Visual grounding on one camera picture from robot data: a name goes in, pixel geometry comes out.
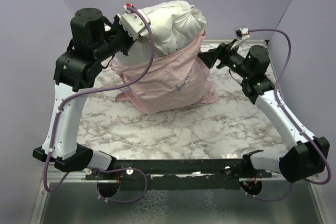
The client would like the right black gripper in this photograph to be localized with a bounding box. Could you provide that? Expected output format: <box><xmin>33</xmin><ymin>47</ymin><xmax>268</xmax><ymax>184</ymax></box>
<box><xmin>198</xmin><ymin>39</ymin><xmax>251</xmax><ymax>80</ymax></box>

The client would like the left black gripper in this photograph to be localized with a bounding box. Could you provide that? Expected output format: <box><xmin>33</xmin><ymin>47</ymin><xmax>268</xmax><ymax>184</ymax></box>
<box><xmin>92</xmin><ymin>13</ymin><xmax>140</xmax><ymax>61</ymax></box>

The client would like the pink purple printed pillowcase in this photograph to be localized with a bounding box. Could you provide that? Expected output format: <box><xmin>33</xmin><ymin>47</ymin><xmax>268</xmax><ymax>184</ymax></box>
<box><xmin>115</xmin><ymin>30</ymin><xmax>219</xmax><ymax>114</ymax></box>

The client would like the white pillow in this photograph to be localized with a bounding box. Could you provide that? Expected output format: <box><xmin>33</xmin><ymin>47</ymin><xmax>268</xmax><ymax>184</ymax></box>
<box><xmin>115</xmin><ymin>1</ymin><xmax>206</xmax><ymax>66</ymax></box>

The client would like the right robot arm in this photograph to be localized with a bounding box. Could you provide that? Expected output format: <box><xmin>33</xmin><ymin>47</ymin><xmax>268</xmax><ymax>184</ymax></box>
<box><xmin>198</xmin><ymin>43</ymin><xmax>330</xmax><ymax>183</ymax></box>

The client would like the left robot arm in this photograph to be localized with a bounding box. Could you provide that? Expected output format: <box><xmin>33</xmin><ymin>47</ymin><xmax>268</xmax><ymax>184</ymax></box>
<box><xmin>33</xmin><ymin>8</ymin><xmax>134</xmax><ymax>179</ymax></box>

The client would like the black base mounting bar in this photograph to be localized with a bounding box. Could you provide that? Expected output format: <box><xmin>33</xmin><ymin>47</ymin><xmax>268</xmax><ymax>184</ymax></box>
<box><xmin>86</xmin><ymin>158</ymin><xmax>271</xmax><ymax>191</ymax></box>

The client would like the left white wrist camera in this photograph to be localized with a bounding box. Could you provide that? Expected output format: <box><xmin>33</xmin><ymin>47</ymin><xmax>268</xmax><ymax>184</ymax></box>
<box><xmin>119</xmin><ymin>3</ymin><xmax>146</xmax><ymax>40</ymax></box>

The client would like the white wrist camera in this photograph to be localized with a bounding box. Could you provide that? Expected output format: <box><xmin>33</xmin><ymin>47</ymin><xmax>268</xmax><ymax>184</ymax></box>
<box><xmin>119</xmin><ymin>3</ymin><xmax>146</xmax><ymax>40</ymax></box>
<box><xmin>231</xmin><ymin>27</ymin><xmax>250</xmax><ymax>49</ymax></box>

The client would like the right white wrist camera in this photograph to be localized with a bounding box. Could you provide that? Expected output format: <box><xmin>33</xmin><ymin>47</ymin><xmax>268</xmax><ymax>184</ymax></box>
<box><xmin>231</xmin><ymin>27</ymin><xmax>250</xmax><ymax>49</ymax></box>

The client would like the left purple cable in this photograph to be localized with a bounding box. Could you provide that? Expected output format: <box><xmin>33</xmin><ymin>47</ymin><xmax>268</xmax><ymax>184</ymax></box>
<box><xmin>43</xmin><ymin>5</ymin><xmax>155</xmax><ymax>204</ymax></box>

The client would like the aluminium frame rail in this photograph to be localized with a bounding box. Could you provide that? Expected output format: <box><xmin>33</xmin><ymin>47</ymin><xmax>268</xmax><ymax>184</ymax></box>
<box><xmin>28</xmin><ymin>171</ymin><xmax>87</xmax><ymax>224</ymax></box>

